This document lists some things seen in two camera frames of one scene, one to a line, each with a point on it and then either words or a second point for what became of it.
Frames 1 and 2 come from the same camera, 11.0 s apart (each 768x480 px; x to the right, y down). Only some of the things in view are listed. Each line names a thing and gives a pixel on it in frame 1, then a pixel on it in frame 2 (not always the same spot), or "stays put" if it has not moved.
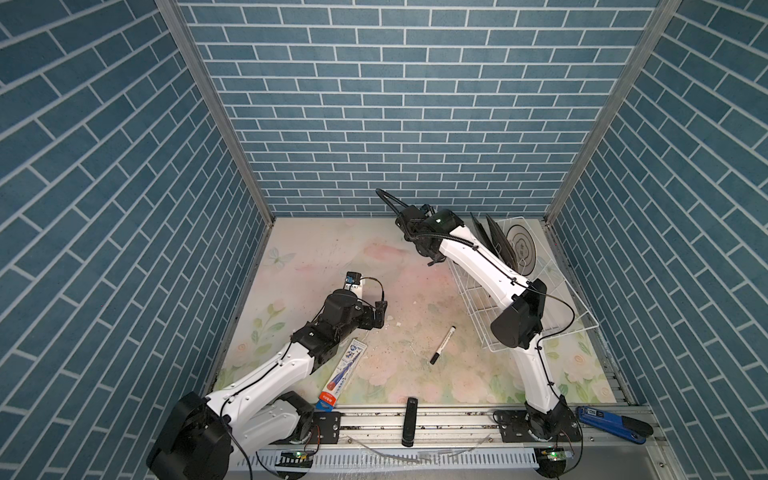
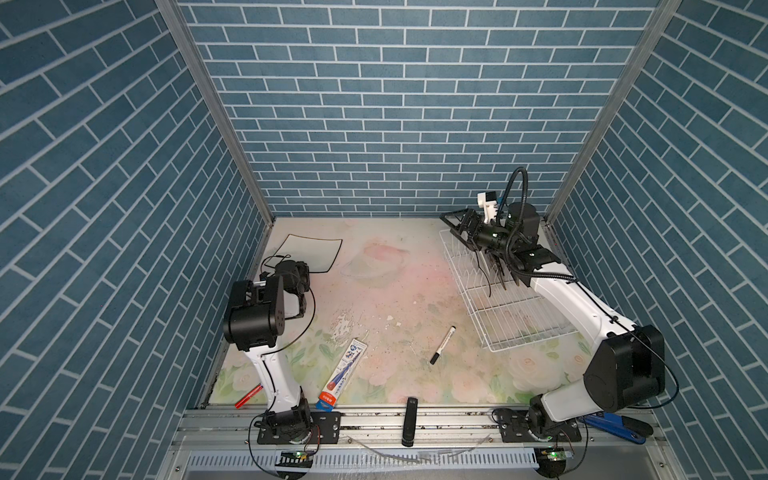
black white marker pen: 437,353 stays put
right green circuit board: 550,460 stays put
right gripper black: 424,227 → 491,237
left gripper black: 368,322 → 300,267
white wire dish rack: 564,310 stays put
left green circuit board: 295,459 stays put
